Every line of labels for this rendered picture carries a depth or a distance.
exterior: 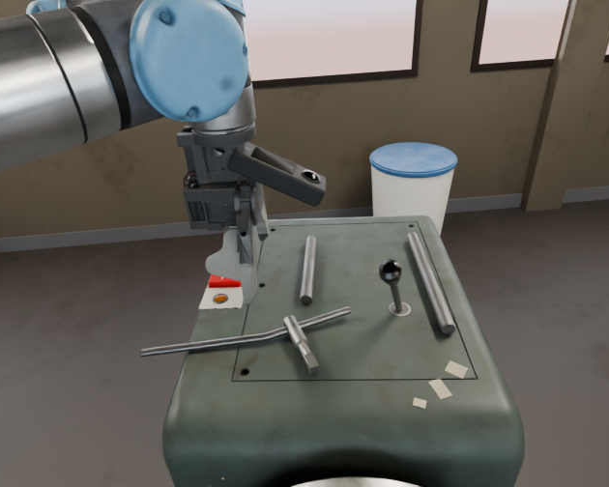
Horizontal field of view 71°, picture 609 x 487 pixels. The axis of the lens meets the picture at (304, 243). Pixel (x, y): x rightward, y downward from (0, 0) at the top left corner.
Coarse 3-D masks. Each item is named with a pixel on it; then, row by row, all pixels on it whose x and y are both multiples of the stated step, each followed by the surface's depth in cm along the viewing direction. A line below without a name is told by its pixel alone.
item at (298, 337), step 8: (288, 320) 68; (296, 320) 69; (288, 328) 67; (296, 328) 67; (296, 336) 65; (304, 336) 66; (296, 344) 65; (304, 344) 64; (304, 352) 63; (304, 360) 62; (312, 360) 61; (312, 368) 60
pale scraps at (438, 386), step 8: (448, 368) 61; (456, 368) 61; (464, 368) 61; (432, 384) 59; (440, 384) 59; (440, 392) 58; (448, 392) 58; (416, 400) 57; (424, 400) 57; (424, 408) 56
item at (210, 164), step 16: (192, 144) 48; (208, 144) 46; (224, 144) 46; (192, 160) 51; (208, 160) 49; (224, 160) 49; (192, 176) 51; (208, 176) 50; (224, 176) 50; (240, 176) 50; (192, 192) 49; (208, 192) 49; (224, 192) 49; (240, 192) 50; (256, 192) 52; (192, 208) 50; (208, 208) 51; (224, 208) 50; (240, 208) 50; (256, 208) 51; (192, 224) 51; (208, 224) 51; (224, 224) 52; (256, 224) 53
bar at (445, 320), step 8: (408, 240) 88; (416, 240) 87; (416, 248) 84; (416, 256) 83; (424, 256) 82; (424, 264) 79; (424, 272) 77; (432, 272) 77; (424, 280) 76; (432, 280) 75; (432, 288) 73; (432, 296) 72; (440, 296) 71; (432, 304) 71; (440, 304) 70; (440, 312) 68; (448, 312) 68; (440, 320) 67; (448, 320) 66; (448, 328) 66
